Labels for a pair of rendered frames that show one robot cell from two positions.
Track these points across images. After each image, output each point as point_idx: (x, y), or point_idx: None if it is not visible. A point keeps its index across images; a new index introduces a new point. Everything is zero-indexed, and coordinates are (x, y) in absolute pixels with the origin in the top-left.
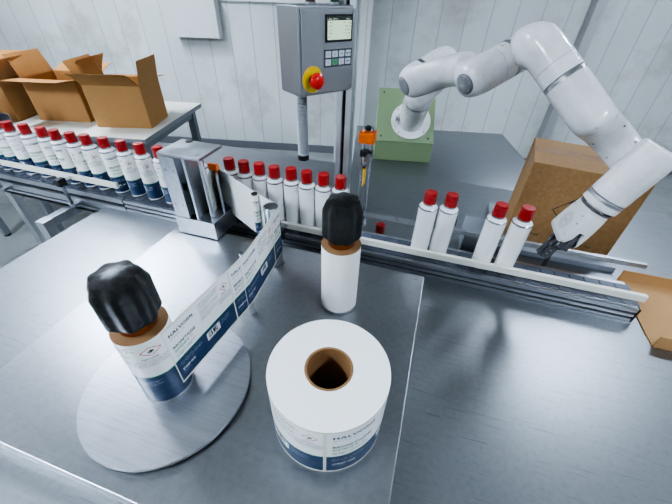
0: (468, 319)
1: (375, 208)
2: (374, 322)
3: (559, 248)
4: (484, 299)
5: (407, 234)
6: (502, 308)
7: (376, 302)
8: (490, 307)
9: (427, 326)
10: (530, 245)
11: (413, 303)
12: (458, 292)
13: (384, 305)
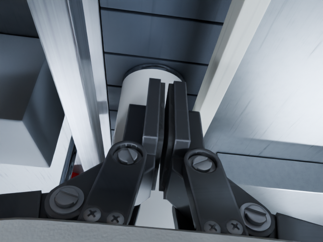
0: (308, 111)
1: (5, 176)
2: (316, 211)
3: (236, 190)
4: (246, 79)
5: (55, 154)
6: (286, 49)
7: (278, 210)
8: (277, 73)
9: (309, 152)
10: (97, 128)
11: (287, 193)
12: (222, 114)
13: (285, 207)
